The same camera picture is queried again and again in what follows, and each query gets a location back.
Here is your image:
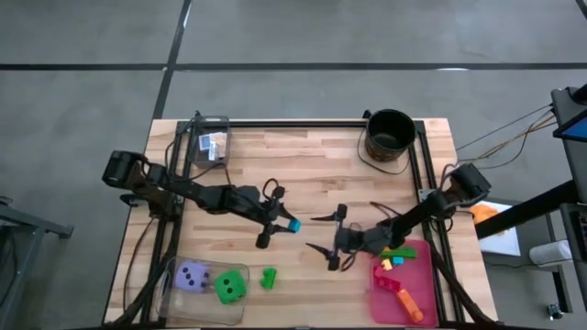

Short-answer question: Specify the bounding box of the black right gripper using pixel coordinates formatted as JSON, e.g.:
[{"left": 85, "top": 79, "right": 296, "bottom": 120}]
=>
[{"left": 305, "top": 203, "right": 373, "bottom": 271}]

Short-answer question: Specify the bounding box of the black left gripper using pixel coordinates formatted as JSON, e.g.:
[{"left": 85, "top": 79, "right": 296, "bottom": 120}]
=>
[{"left": 236, "top": 185, "right": 297, "bottom": 250}]

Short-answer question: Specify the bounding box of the short green toy block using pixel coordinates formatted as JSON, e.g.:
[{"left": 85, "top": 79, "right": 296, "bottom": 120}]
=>
[{"left": 259, "top": 267, "right": 279, "bottom": 292}]

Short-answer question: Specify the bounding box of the long green toy block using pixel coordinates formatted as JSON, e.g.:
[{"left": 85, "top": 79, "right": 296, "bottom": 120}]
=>
[{"left": 380, "top": 246, "right": 418, "bottom": 260}]

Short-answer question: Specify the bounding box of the large red toy block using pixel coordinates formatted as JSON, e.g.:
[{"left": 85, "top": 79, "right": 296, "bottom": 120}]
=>
[{"left": 377, "top": 276, "right": 402, "bottom": 293}]

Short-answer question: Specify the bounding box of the green foam die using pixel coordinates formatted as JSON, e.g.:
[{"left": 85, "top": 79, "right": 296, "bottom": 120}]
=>
[{"left": 213, "top": 269, "right": 249, "bottom": 305}]

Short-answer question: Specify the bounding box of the purple foam die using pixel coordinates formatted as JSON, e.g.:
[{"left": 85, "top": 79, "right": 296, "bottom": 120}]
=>
[{"left": 173, "top": 260, "right": 213, "bottom": 295}]

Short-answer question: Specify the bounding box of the large clear plastic bin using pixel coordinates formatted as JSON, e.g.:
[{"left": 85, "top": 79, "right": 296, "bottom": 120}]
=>
[{"left": 155, "top": 257, "right": 251, "bottom": 329}]

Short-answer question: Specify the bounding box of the small grey plastic bin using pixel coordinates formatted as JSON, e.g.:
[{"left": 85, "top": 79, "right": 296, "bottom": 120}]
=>
[{"left": 191, "top": 115, "right": 230, "bottom": 170}]

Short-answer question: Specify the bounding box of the pink plastic tray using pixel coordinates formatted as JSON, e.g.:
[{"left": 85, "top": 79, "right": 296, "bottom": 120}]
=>
[{"left": 369, "top": 236, "right": 439, "bottom": 328}]

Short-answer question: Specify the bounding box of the black pumpkin bucket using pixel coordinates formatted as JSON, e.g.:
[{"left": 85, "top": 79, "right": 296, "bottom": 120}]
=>
[{"left": 364, "top": 108, "right": 417, "bottom": 163}]

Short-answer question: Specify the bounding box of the orange object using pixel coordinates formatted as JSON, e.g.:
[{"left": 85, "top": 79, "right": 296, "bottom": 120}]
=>
[{"left": 471, "top": 204, "right": 500, "bottom": 226}]

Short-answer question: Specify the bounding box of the white sheet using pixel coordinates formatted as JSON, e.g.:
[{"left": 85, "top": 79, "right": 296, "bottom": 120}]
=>
[{"left": 471, "top": 199, "right": 522, "bottom": 257}]

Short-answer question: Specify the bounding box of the black equipment stand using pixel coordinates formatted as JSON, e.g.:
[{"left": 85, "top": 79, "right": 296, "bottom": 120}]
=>
[{"left": 474, "top": 84, "right": 587, "bottom": 317}]

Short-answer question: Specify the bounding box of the grey roll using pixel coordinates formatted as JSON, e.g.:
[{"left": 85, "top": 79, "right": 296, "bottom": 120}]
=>
[{"left": 529, "top": 238, "right": 573, "bottom": 266}]

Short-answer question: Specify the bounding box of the dark grey cart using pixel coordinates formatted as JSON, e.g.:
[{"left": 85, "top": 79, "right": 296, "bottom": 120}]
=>
[{"left": 0, "top": 196, "right": 74, "bottom": 330}]

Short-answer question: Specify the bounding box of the tablet with blue screen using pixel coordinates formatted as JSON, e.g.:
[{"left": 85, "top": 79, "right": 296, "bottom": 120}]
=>
[{"left": 552, "top": 116, "right": 587, "bottom": 143}]

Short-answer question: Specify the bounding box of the black bucket handle cord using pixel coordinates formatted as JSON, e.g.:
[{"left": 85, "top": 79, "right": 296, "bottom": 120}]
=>
[{"left": 356, "top": 126, "right": 412, "bottom": 177}]

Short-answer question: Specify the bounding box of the black aluminium rig frame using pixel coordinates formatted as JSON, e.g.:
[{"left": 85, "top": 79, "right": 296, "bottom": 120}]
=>
[{"left": 107, "top": 116, "right": 499, "bottom": 327}]

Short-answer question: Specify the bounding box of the bundle of thin cables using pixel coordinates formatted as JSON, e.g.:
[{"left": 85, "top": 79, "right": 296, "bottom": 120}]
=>
[{"left": 455, "top": 104, "right": 559, "bottom": 171}]

